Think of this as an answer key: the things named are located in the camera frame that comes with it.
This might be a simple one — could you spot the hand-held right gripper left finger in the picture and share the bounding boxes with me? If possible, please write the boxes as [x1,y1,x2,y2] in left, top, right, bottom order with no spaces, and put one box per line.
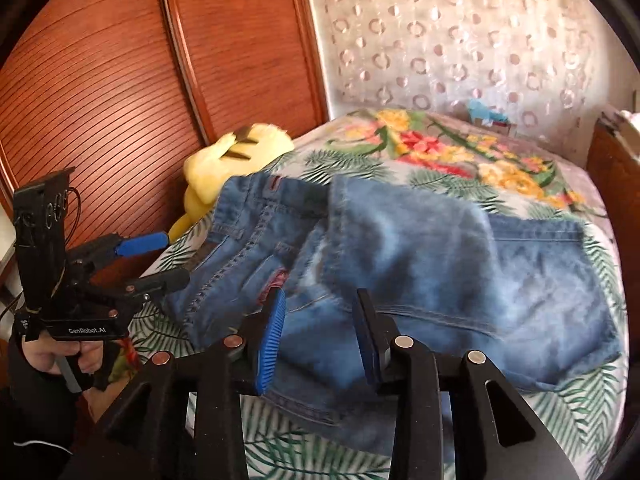
[65,287,288,480]

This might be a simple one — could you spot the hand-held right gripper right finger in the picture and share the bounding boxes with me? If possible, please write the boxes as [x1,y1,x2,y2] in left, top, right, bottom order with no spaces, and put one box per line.
[352,287,581,480]

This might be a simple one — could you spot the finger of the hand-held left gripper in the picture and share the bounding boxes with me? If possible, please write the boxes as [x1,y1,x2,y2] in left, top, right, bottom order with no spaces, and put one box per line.
[70,232,169,273]
[82,269,192,311]

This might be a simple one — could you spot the blue denim pants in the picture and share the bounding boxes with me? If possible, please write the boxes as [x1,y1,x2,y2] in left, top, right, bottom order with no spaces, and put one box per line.
[162,172,624,456]

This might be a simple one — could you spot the person's left forearm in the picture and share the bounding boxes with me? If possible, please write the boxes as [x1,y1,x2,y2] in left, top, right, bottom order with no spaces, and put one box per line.
[0,340,83,480]

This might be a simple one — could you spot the person's left hand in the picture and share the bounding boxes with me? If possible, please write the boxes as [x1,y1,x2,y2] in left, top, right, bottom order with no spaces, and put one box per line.
[21,336,115,377]

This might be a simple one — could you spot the yellow plush toy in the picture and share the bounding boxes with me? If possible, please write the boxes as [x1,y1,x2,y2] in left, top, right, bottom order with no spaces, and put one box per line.
[167,122,296,242]

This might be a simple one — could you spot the brown slatted wooden wardrobe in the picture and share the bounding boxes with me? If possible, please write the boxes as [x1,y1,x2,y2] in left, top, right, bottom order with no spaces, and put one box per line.
[0,0,332,266]

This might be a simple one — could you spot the floral leaf print bed sheet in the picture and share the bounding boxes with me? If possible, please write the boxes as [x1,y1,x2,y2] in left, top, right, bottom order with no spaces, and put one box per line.
[107,107,629,480]

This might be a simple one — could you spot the blue and brown box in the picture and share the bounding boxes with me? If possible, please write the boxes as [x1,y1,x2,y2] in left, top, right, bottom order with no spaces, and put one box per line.
[466,98,519,137]

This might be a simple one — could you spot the brown wooden side cabinet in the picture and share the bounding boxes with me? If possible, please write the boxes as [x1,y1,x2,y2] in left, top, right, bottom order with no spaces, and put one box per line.
[585,115,640,246]

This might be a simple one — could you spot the sheer circle pattern curtain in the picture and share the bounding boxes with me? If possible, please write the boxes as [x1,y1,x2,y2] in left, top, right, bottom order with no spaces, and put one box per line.
[301,0,622,161]

